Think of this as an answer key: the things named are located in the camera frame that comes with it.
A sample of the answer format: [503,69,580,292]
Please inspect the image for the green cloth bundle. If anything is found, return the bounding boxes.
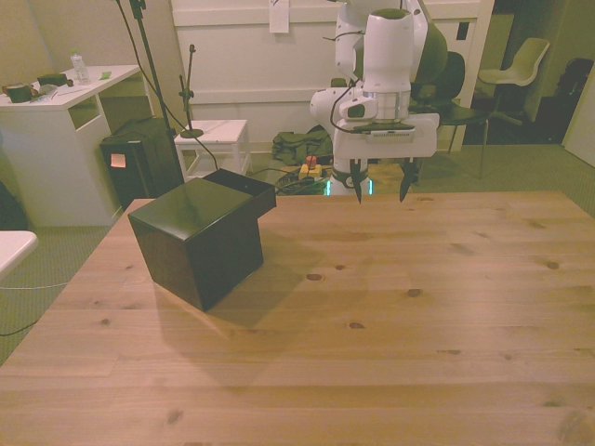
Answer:
[271,129,334,166]

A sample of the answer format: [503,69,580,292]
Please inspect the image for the black drawer cabinet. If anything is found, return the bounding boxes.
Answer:
[126,177,265,313]

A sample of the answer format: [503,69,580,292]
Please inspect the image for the dark tool on desk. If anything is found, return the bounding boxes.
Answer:
[36,72,76,89]

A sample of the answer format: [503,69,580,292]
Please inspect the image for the black microphone stand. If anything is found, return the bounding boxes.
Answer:
[178,43,205,140]

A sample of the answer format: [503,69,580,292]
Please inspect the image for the yellow emergency stop button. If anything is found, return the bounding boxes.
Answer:
[298,155,324,180]

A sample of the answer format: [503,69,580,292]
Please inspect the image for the dark round desk item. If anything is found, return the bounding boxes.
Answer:
[1,82,33,104]

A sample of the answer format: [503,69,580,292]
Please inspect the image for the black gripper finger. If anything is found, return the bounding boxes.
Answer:
[349,157,369,205]
[398,156,420,203]

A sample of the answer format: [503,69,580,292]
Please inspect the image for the small white side table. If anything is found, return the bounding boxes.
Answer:
[173,118,253,183]

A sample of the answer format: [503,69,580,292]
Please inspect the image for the black computer tower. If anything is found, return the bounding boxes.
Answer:
[99,117,185,211]

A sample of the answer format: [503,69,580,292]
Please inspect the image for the white swivel chair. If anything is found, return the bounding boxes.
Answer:
[477,37,552,127]

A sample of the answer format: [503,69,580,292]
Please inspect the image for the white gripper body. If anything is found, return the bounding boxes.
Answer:
[331,111,440,164]

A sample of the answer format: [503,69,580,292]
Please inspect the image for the white desk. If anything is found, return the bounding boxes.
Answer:
[0,64,155,229]

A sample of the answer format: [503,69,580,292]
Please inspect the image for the black chair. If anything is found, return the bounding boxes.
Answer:
[411,49,490,180]

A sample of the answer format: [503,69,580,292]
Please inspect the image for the white paper sheet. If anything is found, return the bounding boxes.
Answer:
[269,0,290,34]

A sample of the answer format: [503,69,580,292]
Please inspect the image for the black camera stand pole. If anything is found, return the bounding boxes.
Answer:
[110,0,187,187]

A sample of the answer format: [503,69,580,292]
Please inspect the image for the white floor cable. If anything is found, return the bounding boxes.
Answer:
[0,280,71,291]

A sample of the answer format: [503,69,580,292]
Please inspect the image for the clear plastic bottle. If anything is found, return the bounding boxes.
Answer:
[69,46,92,86]

